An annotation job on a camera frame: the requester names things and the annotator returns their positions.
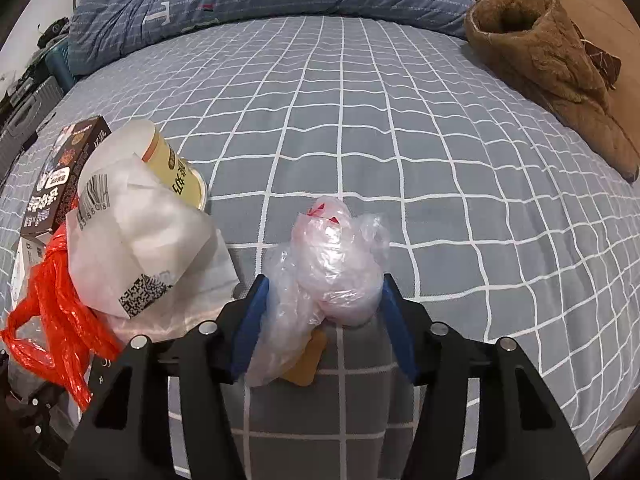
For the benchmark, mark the white paper bag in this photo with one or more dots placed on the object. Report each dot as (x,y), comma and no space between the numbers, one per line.
(150,240)

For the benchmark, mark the cream paper cup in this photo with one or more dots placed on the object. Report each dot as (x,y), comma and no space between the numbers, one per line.
(165,160)

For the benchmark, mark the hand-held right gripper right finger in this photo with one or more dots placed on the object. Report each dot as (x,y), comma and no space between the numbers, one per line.
(400,330)

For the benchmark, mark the dark snack box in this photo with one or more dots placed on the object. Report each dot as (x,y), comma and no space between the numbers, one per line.
(60,170)

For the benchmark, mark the grey checked bed sheet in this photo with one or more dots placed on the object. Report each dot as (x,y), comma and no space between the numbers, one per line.
(400,160)

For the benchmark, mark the clear plastic bag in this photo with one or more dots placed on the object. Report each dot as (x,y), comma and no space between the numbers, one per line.
(325,270)

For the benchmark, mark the grey bedside cabinet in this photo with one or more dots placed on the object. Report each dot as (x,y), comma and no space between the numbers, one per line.
(25,115)

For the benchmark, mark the orange plastic bag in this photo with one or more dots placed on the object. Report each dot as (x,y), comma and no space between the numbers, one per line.
(55,290)

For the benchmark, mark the small white box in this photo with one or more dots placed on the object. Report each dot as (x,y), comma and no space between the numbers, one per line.
(30,255)

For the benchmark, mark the brown fleece garment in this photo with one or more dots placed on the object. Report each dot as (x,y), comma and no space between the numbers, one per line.
(550,60)

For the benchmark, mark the tan cardboard piece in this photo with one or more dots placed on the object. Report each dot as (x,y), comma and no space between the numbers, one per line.
(305,365)

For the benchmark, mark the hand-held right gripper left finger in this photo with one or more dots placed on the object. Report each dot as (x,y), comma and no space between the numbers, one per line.
(250,320)

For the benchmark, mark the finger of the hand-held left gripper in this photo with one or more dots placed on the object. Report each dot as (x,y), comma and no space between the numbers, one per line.
(35,415)

